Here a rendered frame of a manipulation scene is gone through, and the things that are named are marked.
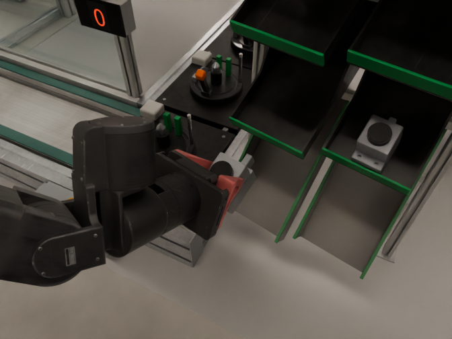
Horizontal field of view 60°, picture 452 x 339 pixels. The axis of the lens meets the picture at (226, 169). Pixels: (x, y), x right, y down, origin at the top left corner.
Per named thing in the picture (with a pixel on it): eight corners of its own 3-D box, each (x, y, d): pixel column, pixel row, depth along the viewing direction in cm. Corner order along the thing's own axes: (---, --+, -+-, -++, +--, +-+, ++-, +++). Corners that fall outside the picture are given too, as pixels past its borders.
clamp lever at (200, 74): (208, 94, 99) (201, 77, 92) (201, 92, 99) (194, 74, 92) (214, 83, 100) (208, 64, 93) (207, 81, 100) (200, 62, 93)
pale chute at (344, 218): (365, 274, 68) (362, 280, 64) (298, 235, 73) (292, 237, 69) (448, 126, 63) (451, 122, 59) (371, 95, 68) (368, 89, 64)
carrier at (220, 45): (275, 81, 110) (279, 41, 100) (200, 60, 117) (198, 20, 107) (303, 40, 124) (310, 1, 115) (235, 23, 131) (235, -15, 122)
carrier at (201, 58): (237, 136, 95) (239, 95, 86) (154, 107, 103) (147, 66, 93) (274, 82, 110) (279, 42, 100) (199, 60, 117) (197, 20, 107)
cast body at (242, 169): (232, 214, 55) (220, 199, 49) (208, 200, 57) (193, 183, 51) (264, 167, 57) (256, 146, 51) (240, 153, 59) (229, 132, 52)
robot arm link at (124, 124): (19, 241, 37) (35, 284, 31) (1, 121, 34) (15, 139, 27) (138, 214, 44) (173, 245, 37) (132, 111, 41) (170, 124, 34)
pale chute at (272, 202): (284, 240, 72) (276, 243, 68) (226, 205, 77) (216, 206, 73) (356, 99, 68) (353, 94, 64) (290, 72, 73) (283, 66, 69)
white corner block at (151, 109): (156, 126, 98) (154, 114, 95) (141, 121, 99) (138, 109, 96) (166, 116, 100) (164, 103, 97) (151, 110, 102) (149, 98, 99)
